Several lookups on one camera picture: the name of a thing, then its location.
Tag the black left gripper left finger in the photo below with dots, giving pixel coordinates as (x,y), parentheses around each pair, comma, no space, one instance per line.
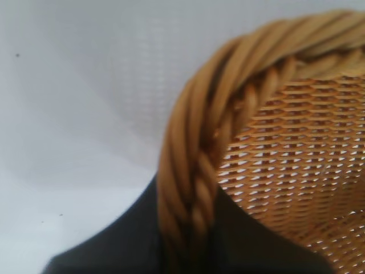
(122,245)

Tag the brown woven wicker basket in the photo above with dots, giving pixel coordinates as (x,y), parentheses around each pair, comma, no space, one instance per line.
(285,142)

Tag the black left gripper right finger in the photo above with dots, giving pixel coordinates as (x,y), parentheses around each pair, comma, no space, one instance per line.
(251,248)

